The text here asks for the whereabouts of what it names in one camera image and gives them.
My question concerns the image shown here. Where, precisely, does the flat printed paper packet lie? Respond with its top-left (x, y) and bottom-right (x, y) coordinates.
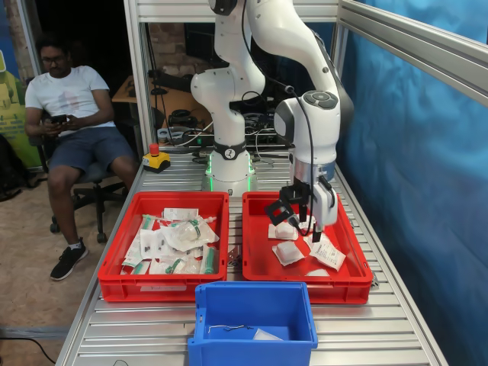
top-left (162, 207), bottom-right (200, 221)

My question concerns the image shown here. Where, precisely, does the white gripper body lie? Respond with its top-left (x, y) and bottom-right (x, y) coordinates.
top-left (313, 185), bottom-right (339, 233)

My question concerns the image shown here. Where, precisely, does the large packet with green ring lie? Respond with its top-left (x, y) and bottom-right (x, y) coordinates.
top-left (159, 218), bottom-right (221, 252)

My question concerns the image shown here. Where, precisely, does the black backpack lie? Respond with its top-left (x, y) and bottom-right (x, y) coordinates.
top-left (0, 133), bottom-right (30, 201)

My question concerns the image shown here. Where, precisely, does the black office chair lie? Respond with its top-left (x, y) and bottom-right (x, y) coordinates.
top-left (26, 75), bottom-right (130, 245)

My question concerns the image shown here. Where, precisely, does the green printed banner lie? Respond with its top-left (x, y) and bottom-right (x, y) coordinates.
top-left (0, 49), bottom-right (43, 169)

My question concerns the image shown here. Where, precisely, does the red crate with white label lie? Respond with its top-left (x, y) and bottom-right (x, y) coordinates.
top-left (97, 191), bottom-right (230, 303)

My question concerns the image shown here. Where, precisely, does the wooden desk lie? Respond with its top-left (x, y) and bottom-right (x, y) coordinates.
top-left (112, 74), bottom-right (203, 130)

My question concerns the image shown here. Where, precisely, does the white needle packet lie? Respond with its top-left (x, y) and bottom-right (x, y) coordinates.
top-left (140, 227), bottom-right (169, 257)

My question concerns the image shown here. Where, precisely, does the green striped flat packet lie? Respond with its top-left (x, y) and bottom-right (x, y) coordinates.
top-left (120, 243), bottom-right (153, 276)

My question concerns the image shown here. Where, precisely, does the aluminium profile frame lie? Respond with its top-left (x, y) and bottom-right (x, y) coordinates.
top-left (122, 0), bottom-right (488, 194)

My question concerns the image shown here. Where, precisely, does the metal corner bracket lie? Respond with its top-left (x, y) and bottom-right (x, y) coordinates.
top-left (227, 245), bottom-right (243, 268)

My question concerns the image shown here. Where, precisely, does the blue plastic bin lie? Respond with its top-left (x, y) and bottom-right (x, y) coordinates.
top-left (187, 281), bottom-right (319, 366)

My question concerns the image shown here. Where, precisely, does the red plastic crate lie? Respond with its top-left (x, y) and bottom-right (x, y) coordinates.
top-left (242, 191), bottom-right (374, 305)

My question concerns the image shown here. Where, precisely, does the man in white t-shirt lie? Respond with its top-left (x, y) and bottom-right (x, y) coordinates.
top-left (23, 32), bottom-right (139, 282)

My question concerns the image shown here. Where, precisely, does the yellow emergency stop button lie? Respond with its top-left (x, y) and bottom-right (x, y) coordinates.
top-left (142, 143), bottom-right (172, 175)

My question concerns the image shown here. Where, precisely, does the blue fabric backdrop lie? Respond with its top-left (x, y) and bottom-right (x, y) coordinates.
top-left (331, 0), bottom-right (488, 366)

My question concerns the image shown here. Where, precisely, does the bent thin metal wire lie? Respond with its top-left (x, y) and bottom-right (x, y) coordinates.
top-left (207, 323), bottom-right (256, 333)

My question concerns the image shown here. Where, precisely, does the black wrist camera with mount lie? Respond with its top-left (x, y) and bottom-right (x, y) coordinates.
top-left (264, 183), bottom-right (313, 230)

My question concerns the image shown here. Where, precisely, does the small packet with green ring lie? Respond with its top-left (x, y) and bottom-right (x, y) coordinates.
top-left (164, 254), bottom-right (203, 275)

